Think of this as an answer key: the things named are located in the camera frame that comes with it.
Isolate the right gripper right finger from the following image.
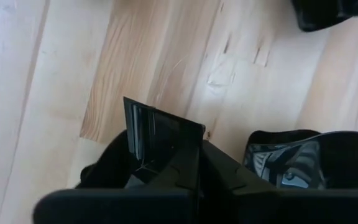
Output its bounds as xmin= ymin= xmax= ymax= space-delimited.
xmin=202 ymin=139 xmax=279 ymax=191

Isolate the black deep square plate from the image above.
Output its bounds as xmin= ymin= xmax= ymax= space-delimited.
xmin=292 ymin=0 xmax=358 ymax=26

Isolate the black mini shaped plate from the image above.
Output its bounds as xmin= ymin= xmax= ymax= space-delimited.
xmin=290 ymin=0 xmax=358 ymax=33
xmin=242 ymin=129 xmax=358 ymax=190

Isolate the small black square plate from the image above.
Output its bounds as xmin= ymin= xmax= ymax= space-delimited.
xmin=122 ymin=96 xmax=206 ymax=184

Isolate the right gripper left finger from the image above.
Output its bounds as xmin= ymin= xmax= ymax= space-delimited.
xmin=126 ymin=139 xmax=201 ymax=191

